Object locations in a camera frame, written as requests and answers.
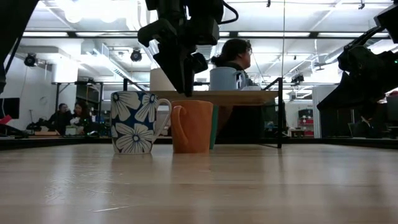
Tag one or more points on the blue white floral mug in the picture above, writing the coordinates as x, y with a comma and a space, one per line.
133, 124

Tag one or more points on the clear plastic cup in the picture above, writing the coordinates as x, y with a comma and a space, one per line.
256, 81

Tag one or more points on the red object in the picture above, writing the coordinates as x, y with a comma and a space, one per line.
4, 119

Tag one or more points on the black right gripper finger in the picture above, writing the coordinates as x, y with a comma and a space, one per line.
351, 96

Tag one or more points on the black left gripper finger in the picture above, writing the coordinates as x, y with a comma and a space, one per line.
199, 63
178, 71

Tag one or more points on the red storage rack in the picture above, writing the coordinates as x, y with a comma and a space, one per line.
306, 121

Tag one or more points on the person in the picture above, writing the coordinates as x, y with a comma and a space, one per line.
62, 119
81, 115
233, 53

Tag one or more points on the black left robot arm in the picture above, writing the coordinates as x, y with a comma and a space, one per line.
12, 18

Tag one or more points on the wooden shelf with black frame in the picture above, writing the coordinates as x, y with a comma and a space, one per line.
242, 97

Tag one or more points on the light blue ribbed mug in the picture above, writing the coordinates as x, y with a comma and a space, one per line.
224, 79

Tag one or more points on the black metal rack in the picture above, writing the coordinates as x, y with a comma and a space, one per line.
58, 93

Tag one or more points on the black overhead light bar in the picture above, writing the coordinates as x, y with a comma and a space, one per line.
313, 34

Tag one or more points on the plain white mug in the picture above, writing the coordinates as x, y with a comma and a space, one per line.
160, 81

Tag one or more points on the black partition panel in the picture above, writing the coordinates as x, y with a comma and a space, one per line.
335, 127

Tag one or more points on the black monitor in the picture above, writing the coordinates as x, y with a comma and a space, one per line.
11, 109

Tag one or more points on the black ceiling spotlight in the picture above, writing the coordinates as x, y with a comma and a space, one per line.
136, 56
30, 60
298, 78

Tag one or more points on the orange mug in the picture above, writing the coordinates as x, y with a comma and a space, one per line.
192, 127

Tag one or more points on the green cup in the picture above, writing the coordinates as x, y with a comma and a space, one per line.
214, 130

